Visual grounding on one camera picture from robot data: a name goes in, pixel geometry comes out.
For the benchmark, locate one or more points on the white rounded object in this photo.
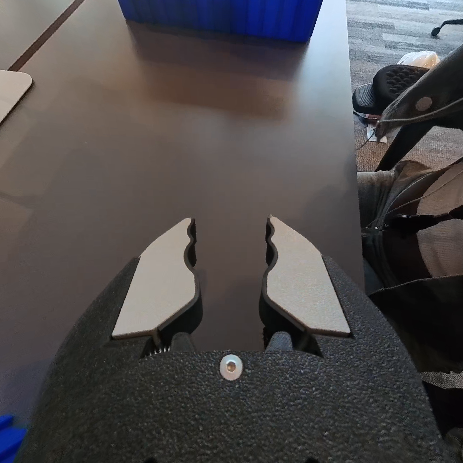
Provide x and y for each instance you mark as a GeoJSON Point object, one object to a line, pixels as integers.
{"type": "Point", "coordinates": [419, 59]}

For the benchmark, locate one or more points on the grey flat pad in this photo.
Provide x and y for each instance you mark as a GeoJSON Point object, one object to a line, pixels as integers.
{"type": "Point", "coordinates": [12, 92]}

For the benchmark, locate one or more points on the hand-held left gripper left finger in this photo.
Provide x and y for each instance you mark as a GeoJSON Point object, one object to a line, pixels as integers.
{"type": "Point", "coordinates": [162, 285]}

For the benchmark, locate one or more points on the black chair base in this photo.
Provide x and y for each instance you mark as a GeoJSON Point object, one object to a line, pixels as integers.
{"type": "Point", "coordinates": [446, 24]}

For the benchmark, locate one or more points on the black metal leg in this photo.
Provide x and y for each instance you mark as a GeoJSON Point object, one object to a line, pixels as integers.
{"type": "Point", "coordinates": [405, 144]}

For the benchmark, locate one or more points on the blue ribbed plastic bin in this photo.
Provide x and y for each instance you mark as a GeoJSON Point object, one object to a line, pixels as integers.
{"type": "Point", "coordinates": [217, 16]}
{"type": "Point", "coordinates": [11, 439]}

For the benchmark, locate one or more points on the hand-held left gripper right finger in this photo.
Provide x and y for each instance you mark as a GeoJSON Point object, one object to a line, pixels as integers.
{"type": "Point", "coordinates": [304, 285]}

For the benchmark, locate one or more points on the person's grey clothing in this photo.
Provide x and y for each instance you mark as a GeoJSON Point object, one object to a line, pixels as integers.
{"type": "Point", "coordinates": [394, 202]}

